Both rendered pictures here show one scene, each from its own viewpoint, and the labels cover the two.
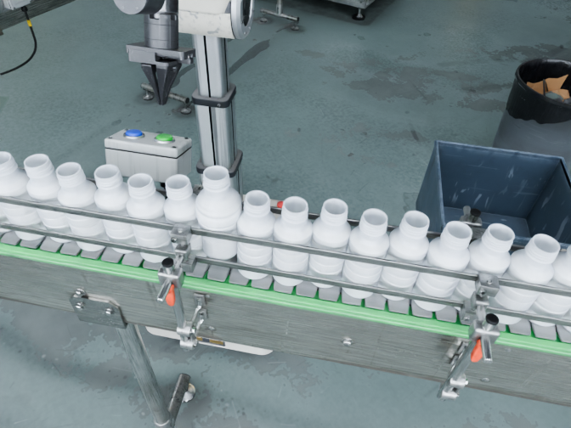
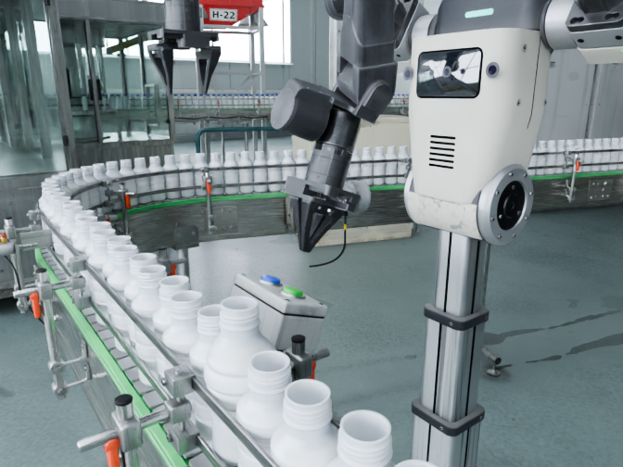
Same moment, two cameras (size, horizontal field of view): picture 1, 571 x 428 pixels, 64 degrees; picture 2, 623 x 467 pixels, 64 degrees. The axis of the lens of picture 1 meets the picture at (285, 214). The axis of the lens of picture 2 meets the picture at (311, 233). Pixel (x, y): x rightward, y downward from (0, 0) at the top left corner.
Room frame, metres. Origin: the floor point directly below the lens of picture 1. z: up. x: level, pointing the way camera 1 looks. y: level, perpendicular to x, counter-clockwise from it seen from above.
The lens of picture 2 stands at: (0.24, -0.26, 1.39)
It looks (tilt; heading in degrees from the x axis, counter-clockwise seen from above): 16 degrees down; 45
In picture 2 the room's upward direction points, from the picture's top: straight up
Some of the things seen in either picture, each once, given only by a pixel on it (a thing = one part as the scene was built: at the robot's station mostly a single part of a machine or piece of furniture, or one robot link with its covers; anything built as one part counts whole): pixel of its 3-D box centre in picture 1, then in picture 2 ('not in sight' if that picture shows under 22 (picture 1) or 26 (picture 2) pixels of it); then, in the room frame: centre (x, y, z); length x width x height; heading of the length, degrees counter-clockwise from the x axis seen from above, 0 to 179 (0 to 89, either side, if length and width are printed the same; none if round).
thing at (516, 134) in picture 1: (539, 139); not in sight; (1.92, -1.25, 0.32); 0.45 x 0.45 x 0.64
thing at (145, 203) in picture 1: (149, 218); (191, 359); (0.51, 0.22, 1.08); 0.06 x 0.06 x 0.17
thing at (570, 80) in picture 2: not in sight; (543, 131); (6.59, 2.05, 0.96); 0.82 x 0.50 x 1.91; 154
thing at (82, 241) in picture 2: not in sight; (92, 259); (0.58, 0.68, 1.08); 0.06 x 0.06 x 0.17
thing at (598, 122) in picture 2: not in sight; (601, 129); (7.40, 1.65, 0.96); 0.82 x 0.50 x 1.91; 154
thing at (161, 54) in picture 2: not in sight; (175, 65); (0.70, 0.52, 1.44); 0.07 x 0.07 x 0.09; 82
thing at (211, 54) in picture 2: not in sight; (195, 66); (0.73, 0.51, 1.44); 0.07 x 0.07 x 0.09; 82
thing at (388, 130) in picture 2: not in sight; (352, 177); (4.00, 2.90, 0.59); 1.10 x 0.62 x 1.18; 154
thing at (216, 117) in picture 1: (218, 146); (449, 386); (1.18, 0.22, 0.74); 0.11 x 0.11 x 0.40; 81
